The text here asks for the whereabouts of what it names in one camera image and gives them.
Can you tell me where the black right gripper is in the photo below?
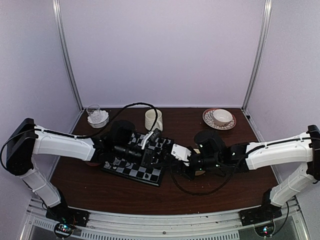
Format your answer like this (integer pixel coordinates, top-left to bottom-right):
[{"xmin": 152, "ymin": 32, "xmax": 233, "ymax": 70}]
[{"xmin": 166, "ymin": 146, "xmax": 221, "ymax": 182}]

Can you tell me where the cream bowl of black pieces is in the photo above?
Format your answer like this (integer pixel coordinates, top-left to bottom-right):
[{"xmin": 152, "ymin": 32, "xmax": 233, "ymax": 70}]
[{"xmin": 193, "ymin": 148, "xmax": 200, "ymax": 154}]

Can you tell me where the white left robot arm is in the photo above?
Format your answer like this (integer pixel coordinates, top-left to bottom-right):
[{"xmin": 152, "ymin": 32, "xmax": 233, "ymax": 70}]
[{"xmin": 2, "ymin": 118, "xmax": 165, "ymax": 222}]

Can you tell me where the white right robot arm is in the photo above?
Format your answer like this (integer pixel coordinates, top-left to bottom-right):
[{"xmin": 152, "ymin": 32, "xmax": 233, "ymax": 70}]
[{"xmin": 171, "ymin": 125, "xmax": 320, "ymax": 221}]

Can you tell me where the black and white chessboard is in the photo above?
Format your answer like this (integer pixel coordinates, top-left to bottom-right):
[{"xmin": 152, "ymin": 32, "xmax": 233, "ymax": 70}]
[{"xmin": 101, "ymin": 132, "xmax": 173, "ymax": 187}]

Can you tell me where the white ribbed ceramic mug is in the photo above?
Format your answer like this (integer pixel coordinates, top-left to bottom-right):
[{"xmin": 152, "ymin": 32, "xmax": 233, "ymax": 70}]
[{"xmin": 144, "ymin": 109, "xmax": 163, "ymax": 131}]

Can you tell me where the floral patterned saucer plate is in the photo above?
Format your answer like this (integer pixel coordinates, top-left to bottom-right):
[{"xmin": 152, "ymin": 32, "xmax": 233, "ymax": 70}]
[{"xmin": 202, "ymin": 108, "xmax": 237, "ymax": 131}]

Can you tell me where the white ceramic cup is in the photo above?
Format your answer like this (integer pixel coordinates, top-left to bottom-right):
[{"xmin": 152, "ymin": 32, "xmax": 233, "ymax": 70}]
[{"xmin": 212, "ymin": 109, "xmax": 233, "ymax": 126}]

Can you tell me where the pink bowl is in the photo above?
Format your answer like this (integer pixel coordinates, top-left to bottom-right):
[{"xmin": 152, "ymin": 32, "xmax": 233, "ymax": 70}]
[{"xmin": 85, "ymin": 161, "xmax": 100, "ymax": 167}]

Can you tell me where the clear glass cup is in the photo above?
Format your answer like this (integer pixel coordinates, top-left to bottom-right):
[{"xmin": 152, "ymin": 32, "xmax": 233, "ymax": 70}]
[{"xmin": 86, "ymin": 104, "xmax": 101, "ymax": 121}]

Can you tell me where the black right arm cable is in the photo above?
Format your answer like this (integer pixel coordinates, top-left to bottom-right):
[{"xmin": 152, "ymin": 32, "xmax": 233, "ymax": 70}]
[{"xmin": 169, "ymin": 159, "xmax": 246, "ymax": 196}]

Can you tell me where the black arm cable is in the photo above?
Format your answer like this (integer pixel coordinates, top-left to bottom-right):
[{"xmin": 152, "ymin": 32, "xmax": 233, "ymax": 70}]
[
  {"xmin": 169, "ymin": 159, "xmax": 246, "ymax": 196},
  {"xmin": 0, "ymin": 101, "xmax": 163, "ymax": 173}
]

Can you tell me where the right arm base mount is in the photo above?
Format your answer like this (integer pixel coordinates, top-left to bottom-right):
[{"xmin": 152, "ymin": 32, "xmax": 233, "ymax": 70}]
[{"xmin": 239, "ymin": 206, "xmax": 282, "ymax": 238}]

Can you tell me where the aluminium front rail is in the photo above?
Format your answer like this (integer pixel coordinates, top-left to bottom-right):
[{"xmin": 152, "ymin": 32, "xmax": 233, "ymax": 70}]
[{"xmin": 19, "ymin": 192, "xmax": 313, "ymax": 240}]

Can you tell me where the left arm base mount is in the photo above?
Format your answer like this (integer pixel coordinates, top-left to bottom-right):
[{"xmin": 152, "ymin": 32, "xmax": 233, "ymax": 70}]
[{"xmin": 45, "ymin": 208, "xmax": 90, "ymax": 239}]

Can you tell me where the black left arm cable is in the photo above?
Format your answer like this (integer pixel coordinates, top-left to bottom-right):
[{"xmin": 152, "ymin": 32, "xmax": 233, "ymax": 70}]
[{"xmin": 0, "ymin": 101, "xmax": 163, "ymax": 173}]

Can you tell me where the aluminium frame post right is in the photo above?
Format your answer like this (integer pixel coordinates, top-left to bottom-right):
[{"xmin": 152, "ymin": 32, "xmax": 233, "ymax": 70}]
[{"xmin": 241, "ymin": 0, "xmax": 273, "ymax": 111}]

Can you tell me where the aluminium frame post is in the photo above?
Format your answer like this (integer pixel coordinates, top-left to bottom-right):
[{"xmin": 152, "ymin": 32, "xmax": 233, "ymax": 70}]
[
  {"xmin": 51, "ymin": 0, "xmax": 84, "ymax": 112},
  {"xmin": 241, "ymin": 0, "xmax": 273, "ymax": 111}
]

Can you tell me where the aluminium frame post left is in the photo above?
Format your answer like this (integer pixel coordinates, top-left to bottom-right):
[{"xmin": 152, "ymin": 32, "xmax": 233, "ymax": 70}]
[{"xmin": 51, "ymin": 0, "xmax": 84, "ymax": 112}]

